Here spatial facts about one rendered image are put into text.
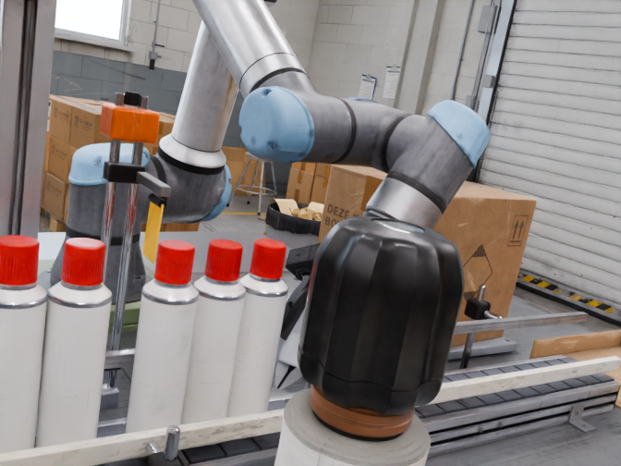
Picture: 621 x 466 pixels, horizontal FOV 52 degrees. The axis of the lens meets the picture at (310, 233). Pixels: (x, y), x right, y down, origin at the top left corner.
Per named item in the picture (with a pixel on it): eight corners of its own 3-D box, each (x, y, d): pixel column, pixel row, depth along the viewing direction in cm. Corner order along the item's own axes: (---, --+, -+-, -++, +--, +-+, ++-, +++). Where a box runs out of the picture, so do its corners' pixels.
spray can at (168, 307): (133, 465, 58) (160, 252, 54) (115, 435, 62) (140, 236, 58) (186, 455, 61) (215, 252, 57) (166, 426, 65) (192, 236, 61)
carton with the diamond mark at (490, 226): (397, 359, 101) (433, 194, 95) (304, 305, 119) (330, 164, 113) (503, 337, 121) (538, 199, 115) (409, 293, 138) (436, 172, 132)
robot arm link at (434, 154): (446, 127, 77) (506, 145, 71) (397, 200, 76) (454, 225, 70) (421, 87, 71) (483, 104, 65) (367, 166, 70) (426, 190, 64)
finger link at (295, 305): (274, 334, 66) (322, 264, 67) (267, 328, 67) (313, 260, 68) (303, 351, 69) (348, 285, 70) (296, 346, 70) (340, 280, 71)
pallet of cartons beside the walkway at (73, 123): (200, 255, 442) (219, 128, 423) (83, 261, 387) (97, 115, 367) (127, 213, 528) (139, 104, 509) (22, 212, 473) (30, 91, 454)
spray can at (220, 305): (191, 454, 61) (221, 252, 57) (163, 428, 65) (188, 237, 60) (233, 439, 65) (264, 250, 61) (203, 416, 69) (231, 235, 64)
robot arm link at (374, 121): (308, 86, 75) (374, 107, 67) (371, 96, 82) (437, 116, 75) (294, 151, 77) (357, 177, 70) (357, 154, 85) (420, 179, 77)
